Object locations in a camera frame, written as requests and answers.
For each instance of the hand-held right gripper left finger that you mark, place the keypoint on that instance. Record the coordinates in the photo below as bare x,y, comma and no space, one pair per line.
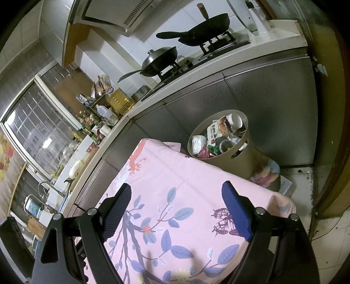
117,210

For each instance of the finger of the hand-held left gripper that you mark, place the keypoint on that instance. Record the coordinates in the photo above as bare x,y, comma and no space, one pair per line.
16,237

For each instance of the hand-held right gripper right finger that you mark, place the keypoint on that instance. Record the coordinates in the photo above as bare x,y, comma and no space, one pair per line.
238,210

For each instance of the beige round bin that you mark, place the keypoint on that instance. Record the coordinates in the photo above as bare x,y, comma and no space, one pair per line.
238,158

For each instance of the brown foil packet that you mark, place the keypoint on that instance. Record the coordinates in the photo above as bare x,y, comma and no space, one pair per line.
205,153

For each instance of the white and green packet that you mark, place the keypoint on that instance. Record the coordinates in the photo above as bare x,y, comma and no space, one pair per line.
198,144

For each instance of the orange snack wrapper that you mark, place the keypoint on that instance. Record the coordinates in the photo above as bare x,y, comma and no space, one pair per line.
218,128

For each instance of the white paper cup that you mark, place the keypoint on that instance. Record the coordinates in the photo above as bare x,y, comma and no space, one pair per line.
236,120

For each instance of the wooden cutting board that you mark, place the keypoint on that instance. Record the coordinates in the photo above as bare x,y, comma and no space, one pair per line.
35,226

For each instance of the blue and white tin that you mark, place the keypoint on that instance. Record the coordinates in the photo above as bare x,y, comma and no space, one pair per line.
32,207

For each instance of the cartoon print stool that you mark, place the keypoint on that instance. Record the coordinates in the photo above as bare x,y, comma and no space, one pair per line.
266,170

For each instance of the white paper sheet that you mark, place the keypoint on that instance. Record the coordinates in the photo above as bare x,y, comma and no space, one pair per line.
285,185

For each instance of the pink floral tablecloth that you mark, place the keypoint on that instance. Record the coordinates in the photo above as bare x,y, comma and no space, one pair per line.
186,191

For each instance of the chrome faucet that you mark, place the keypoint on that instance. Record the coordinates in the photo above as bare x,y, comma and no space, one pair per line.
43,185

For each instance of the white radish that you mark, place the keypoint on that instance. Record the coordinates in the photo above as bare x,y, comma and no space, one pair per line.
76,168

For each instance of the row of sauce bottles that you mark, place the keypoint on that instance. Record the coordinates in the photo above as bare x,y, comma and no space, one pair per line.
87,125

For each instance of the white plastic bottle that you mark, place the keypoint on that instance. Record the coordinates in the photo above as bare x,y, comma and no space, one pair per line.
105,113

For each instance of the steel kitchen cabinet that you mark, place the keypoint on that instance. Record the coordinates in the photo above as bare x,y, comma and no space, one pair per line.
259,103

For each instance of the large cooking oil bottle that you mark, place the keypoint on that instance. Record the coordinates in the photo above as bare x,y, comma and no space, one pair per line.
120,101

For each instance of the gridded window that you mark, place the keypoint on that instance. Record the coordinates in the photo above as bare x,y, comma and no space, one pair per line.
35,125

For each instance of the small steel pot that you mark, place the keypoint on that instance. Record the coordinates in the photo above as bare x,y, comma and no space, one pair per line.
140,92

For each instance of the standing snack bags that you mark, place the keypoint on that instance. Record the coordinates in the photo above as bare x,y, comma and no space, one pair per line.
101,86

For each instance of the wooden door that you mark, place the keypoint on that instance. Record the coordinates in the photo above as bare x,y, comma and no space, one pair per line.
330,123

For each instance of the wok with steel lid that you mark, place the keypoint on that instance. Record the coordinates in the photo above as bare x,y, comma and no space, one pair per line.
161,61

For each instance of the gas stove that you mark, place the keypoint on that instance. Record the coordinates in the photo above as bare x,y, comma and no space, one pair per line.
216,46

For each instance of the black wok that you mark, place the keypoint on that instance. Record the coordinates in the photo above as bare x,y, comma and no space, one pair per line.
205,30

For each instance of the range hood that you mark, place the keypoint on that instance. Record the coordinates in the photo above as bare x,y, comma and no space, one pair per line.
114,13

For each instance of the yellow cartoon wall poster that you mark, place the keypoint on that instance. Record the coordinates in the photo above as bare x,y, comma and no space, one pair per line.
8,169

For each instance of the white wall socket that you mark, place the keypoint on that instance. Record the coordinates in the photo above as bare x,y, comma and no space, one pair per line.
320,68

